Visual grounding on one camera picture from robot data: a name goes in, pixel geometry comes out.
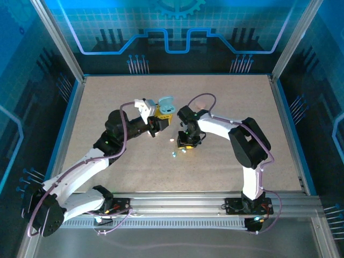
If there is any blue earbud charging case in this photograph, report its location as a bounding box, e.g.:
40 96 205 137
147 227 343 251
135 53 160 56
157 96 177 116

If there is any grey metal sheet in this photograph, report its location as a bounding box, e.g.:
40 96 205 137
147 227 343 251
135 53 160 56
16 209 339 258

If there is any black connector box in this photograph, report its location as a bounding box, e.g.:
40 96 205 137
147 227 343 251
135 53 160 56
245 216 263 234

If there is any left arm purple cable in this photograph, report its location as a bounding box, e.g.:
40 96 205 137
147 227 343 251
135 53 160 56
26 102 137 237

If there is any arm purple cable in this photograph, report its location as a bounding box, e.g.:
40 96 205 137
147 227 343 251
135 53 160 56
26 102 137 237
187 92 283 235

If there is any aluminium table side rail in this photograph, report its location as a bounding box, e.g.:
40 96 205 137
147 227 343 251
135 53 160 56
44 76 87 196
268 75 322 196

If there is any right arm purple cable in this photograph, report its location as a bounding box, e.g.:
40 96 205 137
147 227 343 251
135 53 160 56
187 92 283 235

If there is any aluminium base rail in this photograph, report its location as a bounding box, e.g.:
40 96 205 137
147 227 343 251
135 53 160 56
34 191 323 213

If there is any slotted grey cable duct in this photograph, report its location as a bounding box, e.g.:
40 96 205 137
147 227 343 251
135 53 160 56
42 218 249 230

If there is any aluminium frame post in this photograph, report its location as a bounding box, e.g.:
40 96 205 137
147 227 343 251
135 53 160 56
29 0 86 83
270 0 325 78

